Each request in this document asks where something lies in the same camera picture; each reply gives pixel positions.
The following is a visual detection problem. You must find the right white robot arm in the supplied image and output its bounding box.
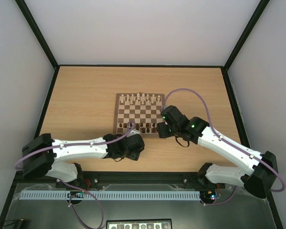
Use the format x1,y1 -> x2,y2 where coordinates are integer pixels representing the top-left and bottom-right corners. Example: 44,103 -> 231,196
157,105 -> 278,199

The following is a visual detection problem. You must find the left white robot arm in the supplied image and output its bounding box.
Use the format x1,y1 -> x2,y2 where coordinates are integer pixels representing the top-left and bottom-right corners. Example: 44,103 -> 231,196
19,130 -> 145,183

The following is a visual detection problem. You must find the wooden chess board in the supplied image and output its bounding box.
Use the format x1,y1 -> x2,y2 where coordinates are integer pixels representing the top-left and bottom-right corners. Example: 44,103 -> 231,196
113,100 -> 164,138

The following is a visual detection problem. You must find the white chess pieces row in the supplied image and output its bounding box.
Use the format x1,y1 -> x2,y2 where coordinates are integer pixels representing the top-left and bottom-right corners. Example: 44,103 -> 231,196
116,93 -> 164,106

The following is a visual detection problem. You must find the black aluminium frame rail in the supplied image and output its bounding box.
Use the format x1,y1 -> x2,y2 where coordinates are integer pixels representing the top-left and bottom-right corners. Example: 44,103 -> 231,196
14,170 -> 267,190

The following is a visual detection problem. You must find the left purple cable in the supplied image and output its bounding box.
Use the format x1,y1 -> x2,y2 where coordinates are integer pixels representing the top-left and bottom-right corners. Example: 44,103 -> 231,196
15,121 -> 104,229

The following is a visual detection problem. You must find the purple cable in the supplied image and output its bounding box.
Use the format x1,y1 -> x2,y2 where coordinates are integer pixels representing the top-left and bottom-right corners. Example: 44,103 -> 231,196
162,88 -> 286,206
15,121 -> 104,229

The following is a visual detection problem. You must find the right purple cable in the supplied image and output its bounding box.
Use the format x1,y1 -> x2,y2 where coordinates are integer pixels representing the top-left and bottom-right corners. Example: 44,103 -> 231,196
162,88 -> 286,206

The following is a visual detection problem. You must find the white slotted cable duct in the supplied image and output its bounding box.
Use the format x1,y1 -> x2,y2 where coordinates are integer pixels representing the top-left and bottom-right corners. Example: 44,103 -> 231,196
19,190 -> 201,201

